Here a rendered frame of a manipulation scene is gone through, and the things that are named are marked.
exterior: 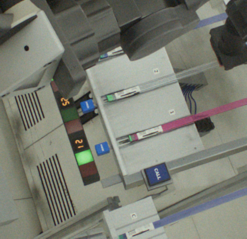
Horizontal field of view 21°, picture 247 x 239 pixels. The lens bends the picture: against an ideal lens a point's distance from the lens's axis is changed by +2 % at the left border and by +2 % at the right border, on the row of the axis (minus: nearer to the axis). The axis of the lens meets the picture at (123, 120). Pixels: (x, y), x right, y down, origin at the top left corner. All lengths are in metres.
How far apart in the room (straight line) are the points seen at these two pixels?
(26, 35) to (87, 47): 0.07
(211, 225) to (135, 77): 1.50
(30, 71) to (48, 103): 1.40
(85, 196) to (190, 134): 0.58
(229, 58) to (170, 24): 0.71
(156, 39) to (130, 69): 0.79
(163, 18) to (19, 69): 0.18
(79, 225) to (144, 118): 0.31
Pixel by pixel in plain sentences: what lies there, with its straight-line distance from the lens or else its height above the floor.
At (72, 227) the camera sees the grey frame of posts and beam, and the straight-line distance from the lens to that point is 1.62.
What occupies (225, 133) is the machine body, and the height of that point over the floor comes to 0.62.
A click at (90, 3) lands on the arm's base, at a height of 1.24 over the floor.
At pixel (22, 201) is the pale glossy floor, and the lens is 2.23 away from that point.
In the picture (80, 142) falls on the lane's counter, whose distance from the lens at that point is 1.51.
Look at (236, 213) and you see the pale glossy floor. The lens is 3.14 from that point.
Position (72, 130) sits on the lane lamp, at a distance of 1.52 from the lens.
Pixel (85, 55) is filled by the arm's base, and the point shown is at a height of 1.21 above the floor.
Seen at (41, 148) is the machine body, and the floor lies 0.17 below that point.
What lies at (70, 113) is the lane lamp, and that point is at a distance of 1.53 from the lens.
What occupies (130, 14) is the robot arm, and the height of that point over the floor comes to 1.26.
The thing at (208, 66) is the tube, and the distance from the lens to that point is 1.56.
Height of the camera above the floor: 1.64
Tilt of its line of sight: 36 degrees down
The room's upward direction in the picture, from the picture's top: 58 degrees clockwise
